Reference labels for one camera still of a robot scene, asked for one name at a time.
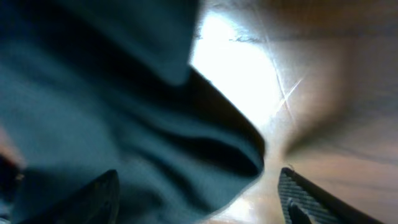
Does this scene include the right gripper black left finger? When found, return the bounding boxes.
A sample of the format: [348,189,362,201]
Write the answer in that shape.
[20,170,120,224]

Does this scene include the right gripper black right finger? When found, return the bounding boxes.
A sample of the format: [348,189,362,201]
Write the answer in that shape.
[278,167,381,224]

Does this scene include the black pants with red waistband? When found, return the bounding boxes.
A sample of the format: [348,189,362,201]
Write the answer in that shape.
[1,0,264,223]

